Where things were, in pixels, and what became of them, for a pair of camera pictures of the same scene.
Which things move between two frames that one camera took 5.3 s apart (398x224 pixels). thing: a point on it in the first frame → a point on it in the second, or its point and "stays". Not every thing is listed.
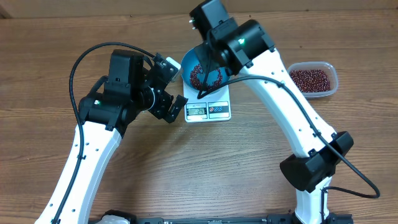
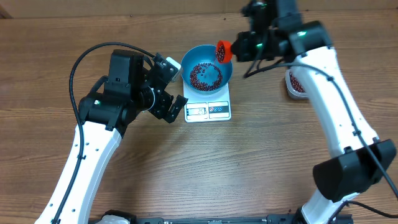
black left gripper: x=165 y=101 stays
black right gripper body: x=203 y=59 → x=237 y=47
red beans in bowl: x=198 y=70 stays
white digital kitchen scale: x=213 y=107 stays
